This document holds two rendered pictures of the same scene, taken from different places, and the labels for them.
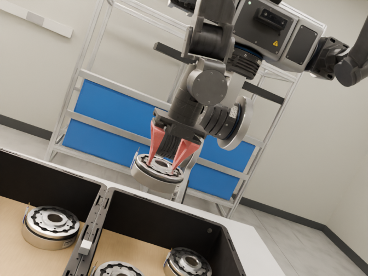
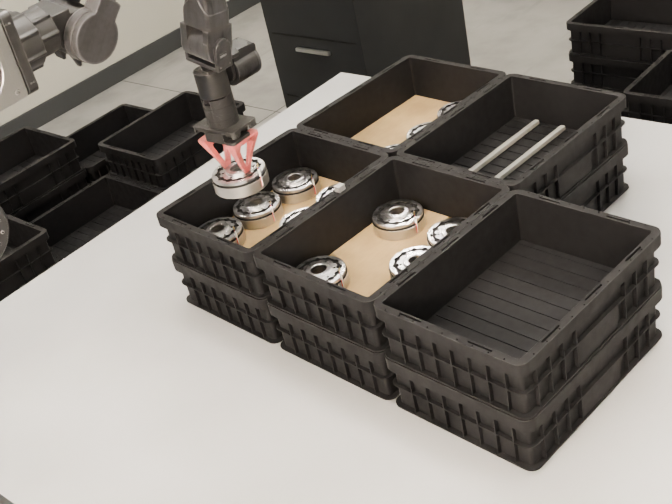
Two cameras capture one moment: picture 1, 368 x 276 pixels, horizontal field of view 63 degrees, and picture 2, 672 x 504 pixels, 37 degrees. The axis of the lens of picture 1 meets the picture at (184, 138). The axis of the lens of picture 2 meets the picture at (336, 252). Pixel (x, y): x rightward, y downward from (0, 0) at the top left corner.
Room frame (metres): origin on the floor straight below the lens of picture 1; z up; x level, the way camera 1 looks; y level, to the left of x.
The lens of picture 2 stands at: (1.23, 1.54, 1.88)
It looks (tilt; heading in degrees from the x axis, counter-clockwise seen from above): 33 degrees down; 242
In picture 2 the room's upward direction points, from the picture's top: 13 degrees counter-clockwise
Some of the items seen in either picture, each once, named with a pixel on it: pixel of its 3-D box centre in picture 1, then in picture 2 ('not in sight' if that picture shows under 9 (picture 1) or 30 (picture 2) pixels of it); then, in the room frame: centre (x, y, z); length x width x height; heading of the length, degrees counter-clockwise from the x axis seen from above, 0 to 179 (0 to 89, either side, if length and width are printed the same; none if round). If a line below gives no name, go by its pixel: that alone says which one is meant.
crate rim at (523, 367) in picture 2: not in sight; (518, 272); (0.36, 0.52, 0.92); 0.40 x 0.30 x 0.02; 10
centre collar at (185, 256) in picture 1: (191, 262); (217, 229); (0.59, -0.12, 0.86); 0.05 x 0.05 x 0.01
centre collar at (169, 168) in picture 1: (161, 165); (237, 168); (0.57, 0.02, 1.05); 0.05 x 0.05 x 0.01
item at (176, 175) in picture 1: (160, 167); (238, 171); (0.57, 0.02, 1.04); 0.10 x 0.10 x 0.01
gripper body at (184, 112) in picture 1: (184, 111); (221, 112); (0.57, 0.02, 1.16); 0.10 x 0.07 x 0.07; 108
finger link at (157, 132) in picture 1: (165, 142); (235, 148); (0.57, 0.03, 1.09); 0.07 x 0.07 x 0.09; 18
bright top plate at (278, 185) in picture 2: not in sight; (294, 180); (0.37, -0.16, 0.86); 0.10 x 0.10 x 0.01
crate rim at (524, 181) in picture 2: not in sight; (512, 129); (0.02, 0.15, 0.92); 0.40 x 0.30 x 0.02; 10
